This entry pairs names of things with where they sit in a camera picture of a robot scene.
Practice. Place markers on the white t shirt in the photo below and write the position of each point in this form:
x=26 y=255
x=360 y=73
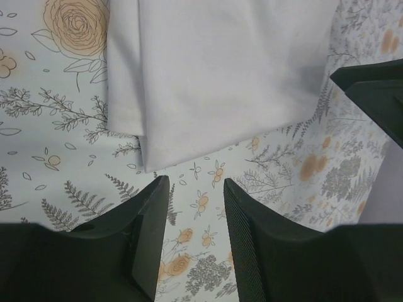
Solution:
x=190 y=78

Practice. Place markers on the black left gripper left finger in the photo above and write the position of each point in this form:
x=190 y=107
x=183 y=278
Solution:
x=114 y=257

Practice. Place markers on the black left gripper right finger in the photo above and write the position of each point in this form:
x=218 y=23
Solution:
x=276 y=259

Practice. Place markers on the floral patterned table mat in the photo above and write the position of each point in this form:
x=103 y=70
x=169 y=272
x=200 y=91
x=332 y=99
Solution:
x=61 y=166

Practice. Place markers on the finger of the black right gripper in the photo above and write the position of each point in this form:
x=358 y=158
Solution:
x=377 y=90

